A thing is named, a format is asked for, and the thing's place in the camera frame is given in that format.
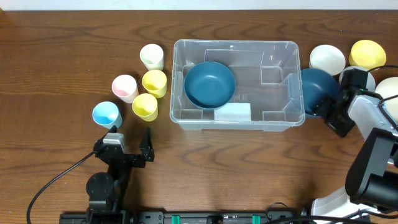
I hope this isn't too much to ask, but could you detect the white small bowl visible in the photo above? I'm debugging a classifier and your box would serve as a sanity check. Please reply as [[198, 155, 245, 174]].
[[309, 44, 346, 75]]

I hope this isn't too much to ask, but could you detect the yellow cup upper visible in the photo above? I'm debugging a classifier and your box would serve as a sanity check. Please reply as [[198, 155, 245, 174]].
[[142, 70, 167, 98]]

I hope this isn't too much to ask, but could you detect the large cream bowl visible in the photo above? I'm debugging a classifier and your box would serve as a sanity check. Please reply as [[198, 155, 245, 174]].
[[375, 77, 398, 122]]

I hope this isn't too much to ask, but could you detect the yellow cup lower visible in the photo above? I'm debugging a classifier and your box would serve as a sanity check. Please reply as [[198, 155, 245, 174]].
[[132, 93, 158, 122]]

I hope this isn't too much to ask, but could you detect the yellow small bowl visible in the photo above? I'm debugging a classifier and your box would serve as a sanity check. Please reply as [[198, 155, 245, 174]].
[[349, 40, 386, 70]]

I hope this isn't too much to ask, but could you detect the right black cable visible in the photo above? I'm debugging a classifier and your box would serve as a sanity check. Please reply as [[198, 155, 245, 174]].
[[366, 64, 398, 131]]

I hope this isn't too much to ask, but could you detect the pink cup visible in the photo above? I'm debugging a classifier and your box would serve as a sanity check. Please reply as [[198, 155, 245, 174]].
[[111, 75, 139, 103]]

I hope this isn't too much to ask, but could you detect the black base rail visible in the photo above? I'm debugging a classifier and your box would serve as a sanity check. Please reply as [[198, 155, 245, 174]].
[[59, 208, 297, 224]]

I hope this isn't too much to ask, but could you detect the dark blue bowl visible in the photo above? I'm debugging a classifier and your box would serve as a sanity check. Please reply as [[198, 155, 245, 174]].
[[301, 68, 340, 116], [183, 62, 236, 110]]

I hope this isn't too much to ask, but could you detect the cream white cup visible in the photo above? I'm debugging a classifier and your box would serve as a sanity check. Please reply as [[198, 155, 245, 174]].
[[139, 44, 164, 70]]

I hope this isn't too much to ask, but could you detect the clear plastic storage container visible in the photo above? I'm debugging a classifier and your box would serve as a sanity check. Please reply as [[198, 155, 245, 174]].
[[170, 39, 305, 132]]

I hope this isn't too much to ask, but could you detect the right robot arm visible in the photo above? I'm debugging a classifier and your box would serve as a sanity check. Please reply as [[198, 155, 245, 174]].
[[302, 68, 397, 223]]

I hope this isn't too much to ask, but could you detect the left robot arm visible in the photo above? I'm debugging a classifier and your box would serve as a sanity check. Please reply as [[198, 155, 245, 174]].
[[86, 126, 155, 213]]

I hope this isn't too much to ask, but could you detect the light blue cup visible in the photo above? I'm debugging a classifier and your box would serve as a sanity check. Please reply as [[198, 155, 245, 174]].
[[92, 101, 123, 129]]

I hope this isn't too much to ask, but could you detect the black cable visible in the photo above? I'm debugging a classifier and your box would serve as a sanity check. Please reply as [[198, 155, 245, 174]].
[[26, 151, 98, 224], [366, 64, 398, 131]]

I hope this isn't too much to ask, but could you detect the yellow cup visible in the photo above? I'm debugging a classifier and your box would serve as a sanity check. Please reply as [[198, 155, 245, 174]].
[[142, 70, 167, 98], [132, 93, 158, 122]]

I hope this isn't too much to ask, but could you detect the grey small bowl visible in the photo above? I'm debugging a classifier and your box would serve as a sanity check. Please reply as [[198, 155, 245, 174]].
[[338, 66, 376, 91]]

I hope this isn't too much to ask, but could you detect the left black cable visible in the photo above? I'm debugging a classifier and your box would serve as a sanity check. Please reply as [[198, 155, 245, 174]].
[[26, 151, 98, 224]]

